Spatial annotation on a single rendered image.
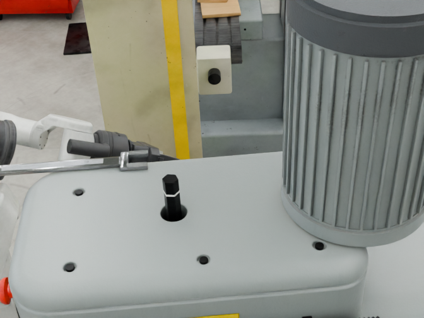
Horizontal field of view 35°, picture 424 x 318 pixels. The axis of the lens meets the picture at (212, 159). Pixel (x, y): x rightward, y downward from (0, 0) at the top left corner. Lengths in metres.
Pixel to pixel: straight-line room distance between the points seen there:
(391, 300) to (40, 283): 0.49
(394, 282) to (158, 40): 1.88
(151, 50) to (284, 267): 1.98
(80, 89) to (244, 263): 4.05
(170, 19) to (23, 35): 3.14
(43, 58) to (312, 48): 4.63
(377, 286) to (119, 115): 2.05
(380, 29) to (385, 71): 0.05
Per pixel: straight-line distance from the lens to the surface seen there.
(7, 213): 1.40
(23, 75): 5.13
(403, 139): 0.77
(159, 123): 2.93
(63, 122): 1.60
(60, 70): 5.10
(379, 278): 1.02
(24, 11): 5.85
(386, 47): 0.70
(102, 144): 1.59
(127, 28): 2.69
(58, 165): 1.02
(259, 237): 0.88
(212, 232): 0.88
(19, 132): 1.63
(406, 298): 1.00
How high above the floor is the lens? 2.51
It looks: 39 degrees down
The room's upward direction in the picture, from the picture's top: 3 degrees counter-clockwise
